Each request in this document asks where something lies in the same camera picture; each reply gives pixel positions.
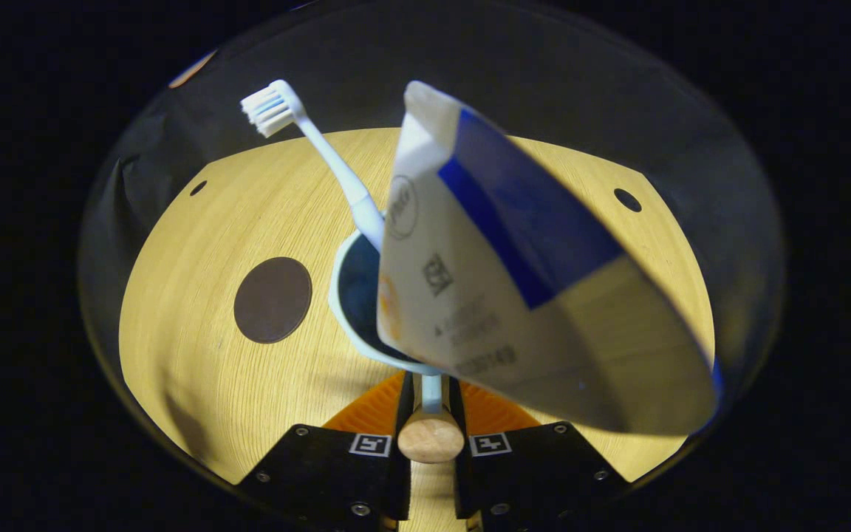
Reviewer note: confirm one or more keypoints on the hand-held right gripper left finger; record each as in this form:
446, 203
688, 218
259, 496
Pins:
402, 488

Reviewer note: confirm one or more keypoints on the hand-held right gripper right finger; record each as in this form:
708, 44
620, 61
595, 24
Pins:
462, 488

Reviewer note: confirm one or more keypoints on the white toothpaste tube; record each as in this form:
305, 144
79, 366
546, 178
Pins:
514, 325

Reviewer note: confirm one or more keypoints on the brown round coaster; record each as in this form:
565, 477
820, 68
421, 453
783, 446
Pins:
272, 299

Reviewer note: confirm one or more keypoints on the white toothbrush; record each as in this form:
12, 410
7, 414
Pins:
337, 166

